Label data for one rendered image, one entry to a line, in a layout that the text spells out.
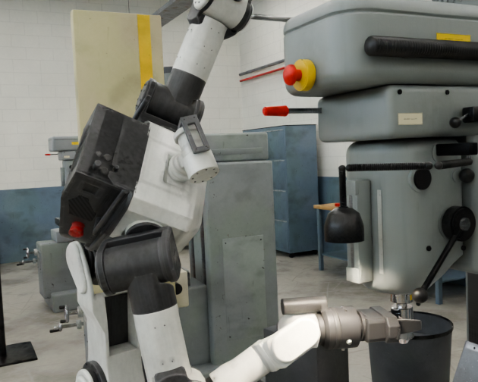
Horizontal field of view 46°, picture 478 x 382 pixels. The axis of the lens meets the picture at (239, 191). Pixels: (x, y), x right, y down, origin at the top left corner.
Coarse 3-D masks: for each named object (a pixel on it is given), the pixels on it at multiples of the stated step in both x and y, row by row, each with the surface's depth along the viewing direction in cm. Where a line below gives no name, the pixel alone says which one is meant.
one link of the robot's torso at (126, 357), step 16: (80, 256) 145; (80, 272) 144; (80, 288) 145; (80, 304) 148; (96, 304) 143; (112, 304) 150; (128, 304) 153; (96, 320) 143; (112, 320) 151; (128, 320) 153; (96, 336) 148; (112, 336) 151; (128, 336) 154; (96, 352) 149; (112, 352) 147; (128, 352) 148; (96, 368) 146; (112, 368) 146; (128, 368) 148; (144, 368) 152
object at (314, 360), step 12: (276, 324) 164; (264, 336) 164; (312, 348) 148; (300, 360) 152; (312, 360) 149; (324, 360) 149; (336, 360) 152; (276, 372) 161; (288, 372) 157; (300, 372) 153; (312, 372) 149; (324, 372) 149; (336, 372) 152; (348, 372) 155
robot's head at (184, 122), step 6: (180, 120) 117; (186, 120) 116; (192, 120) 117; (198, 120) 117; (180, 126) 118; (186, 126) 116; (192, 126) 118; (198, 126) 116; (186, 132) 115; (198, 132) 116; (192, 138) 115; (204, 138) 115; (192, 144) 114; (204, 144) 115; (192, 150) 114; (198, 150) 114; (204, 150) 114
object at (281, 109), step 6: (264, 108) 117; (270, 108) 117; (276, 108) 117; (282, 108) 118; (288, 108) 119; (294, 108) 120; (300, 108) 120; (306, 108) 121; (312, 108) 122; (318, 108) 122; (264, 114) 118; (270, 114) 117; (276, 114) 118; (282, 114) 118
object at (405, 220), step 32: (352, 160) 120; (384, 160) 111; (416, 160) 110; (384, 192) 112; (416, 192) 110; (448, 192) 114; (384, 224) 113; (416, 224) 111; (384, 256) 113; (416, 256) 111; (448, 256) 115; (384, 288) 115
